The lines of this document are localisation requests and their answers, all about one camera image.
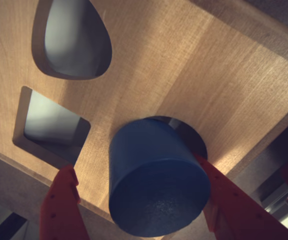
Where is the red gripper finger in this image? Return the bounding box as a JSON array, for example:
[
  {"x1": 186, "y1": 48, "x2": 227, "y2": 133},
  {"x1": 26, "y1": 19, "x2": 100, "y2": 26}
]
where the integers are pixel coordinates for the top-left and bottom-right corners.
[
  {"x1": 192, "y1": 152, "x2": 288, "y2": 240},
  {"x1": 39, "y1": 164, "x2": 91, "y2": 240}
]

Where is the blue cylinder block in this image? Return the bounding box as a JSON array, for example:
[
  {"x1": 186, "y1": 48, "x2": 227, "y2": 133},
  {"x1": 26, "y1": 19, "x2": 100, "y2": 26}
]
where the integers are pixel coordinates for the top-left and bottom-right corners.
[{"x1": 108, "y1": 118, "x2": 211, "y2": 238}]

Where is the wooden shape sorter box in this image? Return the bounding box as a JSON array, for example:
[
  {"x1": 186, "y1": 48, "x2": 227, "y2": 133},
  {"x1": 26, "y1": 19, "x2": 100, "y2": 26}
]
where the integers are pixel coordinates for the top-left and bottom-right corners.
[{"x1": 0, "y1": 0, "x2": 288, "y2": 221}]

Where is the aluminium profile rail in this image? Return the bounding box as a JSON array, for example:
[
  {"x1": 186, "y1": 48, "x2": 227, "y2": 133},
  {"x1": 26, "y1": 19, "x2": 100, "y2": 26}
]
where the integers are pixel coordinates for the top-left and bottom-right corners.
[{"x1": 255, "y1": 182, "x2": 288, "y2": 231}]

